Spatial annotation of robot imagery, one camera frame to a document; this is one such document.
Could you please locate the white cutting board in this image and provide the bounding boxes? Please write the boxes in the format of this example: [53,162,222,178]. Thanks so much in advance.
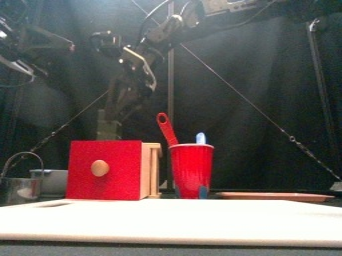
[0,198,342,249]

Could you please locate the pink rectangular plate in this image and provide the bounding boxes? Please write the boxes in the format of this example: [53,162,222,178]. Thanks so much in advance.
[217,191,337,204]

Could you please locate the red toy utensil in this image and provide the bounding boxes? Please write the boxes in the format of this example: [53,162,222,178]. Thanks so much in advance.
[155,112,181,147]

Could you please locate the red-fronted wooden drawer with knob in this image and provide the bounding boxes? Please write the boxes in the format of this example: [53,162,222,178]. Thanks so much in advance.
[66,139,153,201]

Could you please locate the wooden box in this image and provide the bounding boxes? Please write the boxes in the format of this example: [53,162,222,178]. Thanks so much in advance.
[149,142,163,199]

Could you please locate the blue toy utensil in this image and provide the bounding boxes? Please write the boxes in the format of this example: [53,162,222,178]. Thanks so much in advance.
[196,131,209,145]

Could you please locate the pale blue plastic bowl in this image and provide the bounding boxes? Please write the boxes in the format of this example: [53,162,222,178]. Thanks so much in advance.
[30,168,70,195]

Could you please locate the red plastic cup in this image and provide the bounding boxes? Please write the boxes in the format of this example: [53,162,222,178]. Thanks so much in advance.
[169,143,216,200]

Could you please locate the dark vertical frame pole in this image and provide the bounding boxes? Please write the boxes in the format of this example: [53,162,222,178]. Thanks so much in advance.
[166,0,177,192]

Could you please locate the thin diagonal brace wire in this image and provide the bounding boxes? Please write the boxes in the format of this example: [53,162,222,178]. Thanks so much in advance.
[131,0,342,183]
[0,89,111,176]

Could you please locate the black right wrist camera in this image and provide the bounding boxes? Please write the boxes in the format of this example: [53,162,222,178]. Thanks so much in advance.
[89,30,125,60]

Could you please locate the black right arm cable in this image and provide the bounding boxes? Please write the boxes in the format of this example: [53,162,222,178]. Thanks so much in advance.
[138,0,175,43]

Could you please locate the small metal pail with handle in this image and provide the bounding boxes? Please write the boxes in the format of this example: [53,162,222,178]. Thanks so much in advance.
[0,151,46,205]

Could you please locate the grey corner frame post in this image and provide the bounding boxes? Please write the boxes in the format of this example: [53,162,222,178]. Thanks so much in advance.
[306,18,334,161]

